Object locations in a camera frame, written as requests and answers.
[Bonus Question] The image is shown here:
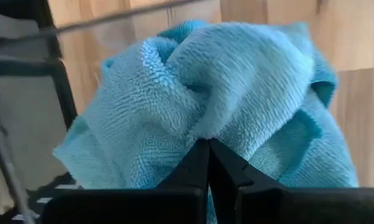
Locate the blue microfiber towel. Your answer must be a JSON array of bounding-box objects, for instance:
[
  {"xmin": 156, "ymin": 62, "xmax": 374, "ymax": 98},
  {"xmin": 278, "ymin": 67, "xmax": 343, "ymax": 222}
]
[{"xmin": 52, "ymin": 19, "xmax": 360, "ymax": 224}]

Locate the black aluminium table frame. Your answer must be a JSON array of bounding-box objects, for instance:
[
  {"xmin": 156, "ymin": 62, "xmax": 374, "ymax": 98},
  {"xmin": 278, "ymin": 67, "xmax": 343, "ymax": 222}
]
[{"xmin": 0, "ymin": 0, "xmax": 82, "ymax": 224}]

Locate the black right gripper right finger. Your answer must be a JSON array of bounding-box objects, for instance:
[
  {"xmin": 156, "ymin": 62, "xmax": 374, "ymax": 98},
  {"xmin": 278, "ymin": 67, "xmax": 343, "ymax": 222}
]
[{"xmin": 208, "ymin": 138, "xmax": 374, "ymax": 224}]

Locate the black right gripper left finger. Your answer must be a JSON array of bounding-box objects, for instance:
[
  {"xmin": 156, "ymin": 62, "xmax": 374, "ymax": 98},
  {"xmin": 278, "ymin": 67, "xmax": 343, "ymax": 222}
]
[{"xmin": 43, "ymin": 138, "xmax": 210, "ymax": 224}]

